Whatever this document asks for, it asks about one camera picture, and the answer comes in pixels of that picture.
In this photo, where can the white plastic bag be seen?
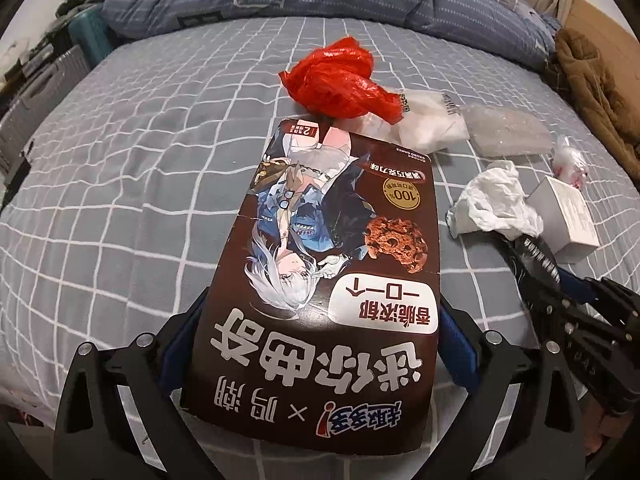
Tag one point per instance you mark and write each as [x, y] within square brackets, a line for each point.
[430, 120]

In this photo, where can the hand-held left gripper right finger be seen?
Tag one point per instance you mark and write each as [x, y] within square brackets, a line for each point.
[457, 340]

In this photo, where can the grey checked bed sheet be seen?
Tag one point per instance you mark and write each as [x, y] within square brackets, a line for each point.
[150, 185]

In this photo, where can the brown fleece jacket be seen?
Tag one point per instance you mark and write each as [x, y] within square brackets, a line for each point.
[595, 85]

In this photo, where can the teal plastic crate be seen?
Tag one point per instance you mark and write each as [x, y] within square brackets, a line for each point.
[90, 30]

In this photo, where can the wooden headboard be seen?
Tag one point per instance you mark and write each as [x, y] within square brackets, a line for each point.
[595, 15]

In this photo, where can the grey suitcase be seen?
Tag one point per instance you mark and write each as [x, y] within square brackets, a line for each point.
[45, 90]

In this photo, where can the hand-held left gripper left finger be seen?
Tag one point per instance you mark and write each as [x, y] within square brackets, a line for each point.
[180, 345]

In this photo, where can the brown cookie box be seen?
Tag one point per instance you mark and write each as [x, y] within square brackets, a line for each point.
[310, 260]

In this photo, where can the white tissue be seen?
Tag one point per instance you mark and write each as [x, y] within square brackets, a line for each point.
[492, 200]

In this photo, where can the small white box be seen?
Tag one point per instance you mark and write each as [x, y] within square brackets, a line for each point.
[565, 215]

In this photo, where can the dark clutter heap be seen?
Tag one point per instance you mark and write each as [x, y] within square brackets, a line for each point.
[75, 0]

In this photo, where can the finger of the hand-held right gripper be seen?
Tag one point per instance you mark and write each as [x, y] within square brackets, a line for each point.
[537, 270]
[580, 287]

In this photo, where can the clear plastic bag red print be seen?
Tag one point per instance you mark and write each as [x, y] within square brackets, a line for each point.
[567, 160]

